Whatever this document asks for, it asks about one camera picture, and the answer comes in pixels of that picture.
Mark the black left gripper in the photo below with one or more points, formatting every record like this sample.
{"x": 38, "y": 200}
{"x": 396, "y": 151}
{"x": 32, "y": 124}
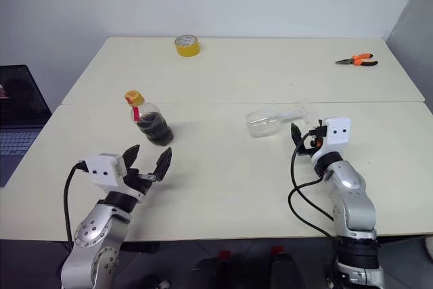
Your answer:
{"x": 137, "y": 185}

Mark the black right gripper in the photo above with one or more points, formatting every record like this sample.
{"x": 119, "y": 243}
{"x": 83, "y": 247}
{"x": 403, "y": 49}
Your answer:
{"x": 315, "y": 145}

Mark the dark liquid plastic bottle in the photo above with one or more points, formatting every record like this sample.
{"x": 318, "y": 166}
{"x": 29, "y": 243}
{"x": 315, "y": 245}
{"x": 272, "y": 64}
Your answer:
{"x": 155, "y": 130}

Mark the clear plastic bottle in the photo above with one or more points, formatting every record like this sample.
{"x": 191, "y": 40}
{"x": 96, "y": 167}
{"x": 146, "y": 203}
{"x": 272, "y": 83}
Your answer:
{"x": 264, "y": 123}

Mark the yellow bottle cap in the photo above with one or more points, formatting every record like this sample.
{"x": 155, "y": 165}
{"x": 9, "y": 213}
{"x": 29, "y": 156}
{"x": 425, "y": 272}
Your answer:
{"x": 133, "y": 96}

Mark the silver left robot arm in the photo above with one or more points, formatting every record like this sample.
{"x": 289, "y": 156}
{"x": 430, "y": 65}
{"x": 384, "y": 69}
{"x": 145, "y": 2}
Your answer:
{"x": 91, "y": 231}

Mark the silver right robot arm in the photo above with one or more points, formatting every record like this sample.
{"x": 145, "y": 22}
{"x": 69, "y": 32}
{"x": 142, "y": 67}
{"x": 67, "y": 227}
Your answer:
{"x": 352, "y": 180}

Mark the yellow tape roll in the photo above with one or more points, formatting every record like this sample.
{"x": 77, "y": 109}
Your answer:
{"x": 187, "y": 48}

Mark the dark rounded shape red top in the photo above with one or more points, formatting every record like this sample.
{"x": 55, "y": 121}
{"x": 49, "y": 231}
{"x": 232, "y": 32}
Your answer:
{"x": 213, "y": 272}

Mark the dark grey laptop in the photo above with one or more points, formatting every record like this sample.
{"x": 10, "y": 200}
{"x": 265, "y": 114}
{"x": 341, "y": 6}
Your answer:
{"x": 20, "y": 99}

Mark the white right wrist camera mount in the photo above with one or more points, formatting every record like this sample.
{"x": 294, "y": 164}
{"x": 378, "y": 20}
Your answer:
{"x": 338, "y": 131}

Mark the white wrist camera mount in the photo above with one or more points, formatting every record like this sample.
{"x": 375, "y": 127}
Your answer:
{"x": 105, "y": 170}
{"x": 338, "y": 131}

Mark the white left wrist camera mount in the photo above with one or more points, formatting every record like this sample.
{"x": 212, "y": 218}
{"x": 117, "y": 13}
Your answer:
{"x": 105, "y": 170}

